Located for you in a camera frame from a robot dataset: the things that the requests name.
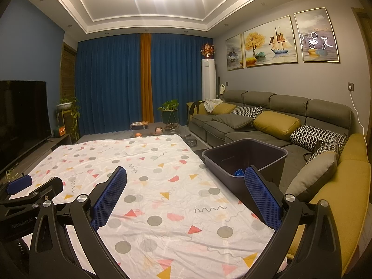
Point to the large grey pillow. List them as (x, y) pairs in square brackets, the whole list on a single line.
[(314, 174)]

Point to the white cloth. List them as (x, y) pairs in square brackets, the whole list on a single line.
[(212, 103)]

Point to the grey sectional sofa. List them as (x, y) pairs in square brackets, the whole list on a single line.
[(261, 101)]

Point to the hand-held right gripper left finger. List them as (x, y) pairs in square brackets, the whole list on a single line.
[(109, 200)]

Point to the blue curtain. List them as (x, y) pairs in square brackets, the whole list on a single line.
[(180, 78), (109, 81)]

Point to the brown wooden wall panel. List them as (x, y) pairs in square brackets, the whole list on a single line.
[(68, 69)]

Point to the white standing air conditioner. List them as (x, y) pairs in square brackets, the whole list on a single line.
[(208, 78)]

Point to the dark grey trash bin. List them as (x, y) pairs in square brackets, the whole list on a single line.
[(223, 177)]

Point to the long yellow sofa cushion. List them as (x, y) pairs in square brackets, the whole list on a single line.
[(343, 194)]

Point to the black cloth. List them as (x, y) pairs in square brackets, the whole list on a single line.
[(195, 108)]

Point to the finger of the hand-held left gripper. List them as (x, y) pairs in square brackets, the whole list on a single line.
[(48, 189), (19, 185)]

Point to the small framed landscape painting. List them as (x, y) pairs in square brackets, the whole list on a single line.
[(234, 53)]

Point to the flat grey pillow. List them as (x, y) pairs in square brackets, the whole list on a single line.
[(232, 121)]

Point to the orange curtain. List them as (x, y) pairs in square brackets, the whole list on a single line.
[(146, 75)]

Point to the gold plant stand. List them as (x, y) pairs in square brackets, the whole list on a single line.
[(62, 120)]

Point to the black flat television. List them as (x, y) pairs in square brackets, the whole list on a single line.
[(20, 119)]

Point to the black white patterned pillow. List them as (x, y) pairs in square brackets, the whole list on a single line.
[(315, 136), (327, 150), (247, 112)]

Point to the white plastic jug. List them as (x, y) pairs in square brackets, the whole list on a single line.
[(222, 89)]

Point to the potted plant green pot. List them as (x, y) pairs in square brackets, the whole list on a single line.
[(168, 113)]

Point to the small yellow pillow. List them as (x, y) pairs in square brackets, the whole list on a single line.
[(223, 109)]

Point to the blue foam net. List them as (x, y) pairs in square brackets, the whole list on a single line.
[(239, 173)]

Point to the framed sailboat tree painting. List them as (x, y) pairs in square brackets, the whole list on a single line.
[(270, 42)]

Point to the flat printed box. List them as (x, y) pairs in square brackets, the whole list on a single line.
[(139, 125)]

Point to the large yellow pillow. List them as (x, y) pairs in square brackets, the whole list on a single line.
[(276, 125)]

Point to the small orange lit device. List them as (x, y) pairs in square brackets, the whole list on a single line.
[(59, 131)]

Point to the wall socket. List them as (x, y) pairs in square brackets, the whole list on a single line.
[(350, 86)]

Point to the trailing plant white bowl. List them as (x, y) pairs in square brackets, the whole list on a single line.
[(64, 104)]

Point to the white patterned tablecloth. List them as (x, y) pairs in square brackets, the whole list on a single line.
[(157, 186)]

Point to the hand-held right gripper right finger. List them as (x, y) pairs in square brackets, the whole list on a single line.
[(263, 200)]

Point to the framed grey abstract painting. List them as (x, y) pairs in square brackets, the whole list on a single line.
[(316, 35)]

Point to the red gold flower decoration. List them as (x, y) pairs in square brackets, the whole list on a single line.
[(207, 50)]

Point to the grey television cabinet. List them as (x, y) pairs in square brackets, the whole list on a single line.
[(55, 144)]

